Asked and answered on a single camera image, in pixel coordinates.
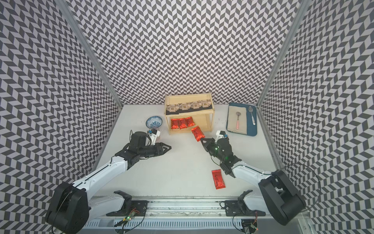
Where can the aluminium front rail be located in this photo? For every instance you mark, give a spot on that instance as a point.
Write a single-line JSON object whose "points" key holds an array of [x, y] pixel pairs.
{"points": [[168, 208]]}

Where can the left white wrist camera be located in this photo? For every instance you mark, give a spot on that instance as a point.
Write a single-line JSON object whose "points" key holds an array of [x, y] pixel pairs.
{"points": [[154, 134]]}

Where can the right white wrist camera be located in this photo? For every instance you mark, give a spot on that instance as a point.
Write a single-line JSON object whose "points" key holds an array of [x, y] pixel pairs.
{"points": [[221, 136]]}

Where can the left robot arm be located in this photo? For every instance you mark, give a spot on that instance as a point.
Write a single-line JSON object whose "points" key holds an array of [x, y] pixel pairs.
{"points": [[88, 186]]}

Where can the pink handled spoon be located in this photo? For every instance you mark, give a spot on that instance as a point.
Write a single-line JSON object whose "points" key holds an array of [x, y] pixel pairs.
{"points": [[238, 120]]}

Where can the black floral tea bag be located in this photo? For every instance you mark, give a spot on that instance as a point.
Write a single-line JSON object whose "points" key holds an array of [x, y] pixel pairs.
{"points": [[206, 104], [185, 107], [197, 105], [172, 109]]}

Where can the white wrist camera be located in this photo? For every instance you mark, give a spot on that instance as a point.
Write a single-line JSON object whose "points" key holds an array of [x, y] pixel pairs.
{"points": [[154, 134], [221, 136]]}

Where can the white handled spoon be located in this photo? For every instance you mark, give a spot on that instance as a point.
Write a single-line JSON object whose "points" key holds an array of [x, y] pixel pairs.
{"points": [[250, 109]]}

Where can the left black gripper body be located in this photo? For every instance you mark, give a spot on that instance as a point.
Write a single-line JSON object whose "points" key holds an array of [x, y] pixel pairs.
{"points": [[150, 151]]}

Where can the wooden two-tier shelf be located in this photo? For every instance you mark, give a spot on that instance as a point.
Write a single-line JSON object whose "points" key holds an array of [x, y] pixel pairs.
{"points": [[203, 118]]}

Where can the blue white ceramic bowl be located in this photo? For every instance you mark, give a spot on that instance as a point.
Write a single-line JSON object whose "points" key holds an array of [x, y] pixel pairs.
{"points": [[154, 122]]}

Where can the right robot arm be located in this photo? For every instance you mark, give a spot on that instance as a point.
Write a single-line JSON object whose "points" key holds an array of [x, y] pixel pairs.
{"points": [[278, 196]]}

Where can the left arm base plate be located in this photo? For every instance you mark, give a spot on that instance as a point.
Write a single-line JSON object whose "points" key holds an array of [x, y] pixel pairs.
{"points": [[137, 206]]}

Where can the teal tray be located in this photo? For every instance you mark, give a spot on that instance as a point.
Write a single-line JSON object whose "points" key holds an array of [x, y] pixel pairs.
{"points": [[251, 129]]}

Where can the red tea bag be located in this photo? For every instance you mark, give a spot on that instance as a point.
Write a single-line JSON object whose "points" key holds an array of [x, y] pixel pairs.
{"points": [[174, 123], [198, 133], [218, 179], [182, 123], [189, 121]]}

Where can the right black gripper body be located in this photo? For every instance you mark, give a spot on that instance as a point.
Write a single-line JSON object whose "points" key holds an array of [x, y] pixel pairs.
{"points": [[212, 148]]}

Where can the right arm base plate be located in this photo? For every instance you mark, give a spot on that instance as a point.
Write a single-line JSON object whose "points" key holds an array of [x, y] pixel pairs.
{"points": [[236, 208]]}

